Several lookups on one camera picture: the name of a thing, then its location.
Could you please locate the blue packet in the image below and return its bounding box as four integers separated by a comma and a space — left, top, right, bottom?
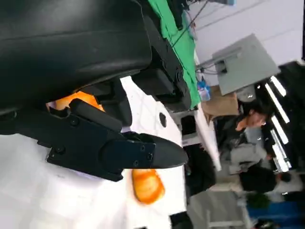
197, 80, 212, 101

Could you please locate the orange white toy bread roll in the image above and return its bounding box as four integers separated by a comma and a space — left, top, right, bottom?
47, 91, 105, 113
131, 168, 165, 205

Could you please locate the grey flat monitor panel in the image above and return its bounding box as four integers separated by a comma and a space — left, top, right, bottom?
211, 33, 281, 96

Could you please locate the brown cardboard box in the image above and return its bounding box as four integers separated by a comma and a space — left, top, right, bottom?
202, 85, 239, 118

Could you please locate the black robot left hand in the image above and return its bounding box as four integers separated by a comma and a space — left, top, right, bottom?
0, 0, 193, 182

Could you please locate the person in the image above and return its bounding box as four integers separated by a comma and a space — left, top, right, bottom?
228, 104, 275, 177

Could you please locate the white desk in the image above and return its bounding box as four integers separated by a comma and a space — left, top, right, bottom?
194, 108, 223, 172

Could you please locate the green cloth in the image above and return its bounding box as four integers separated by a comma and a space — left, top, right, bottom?
147, 0, 201, 108

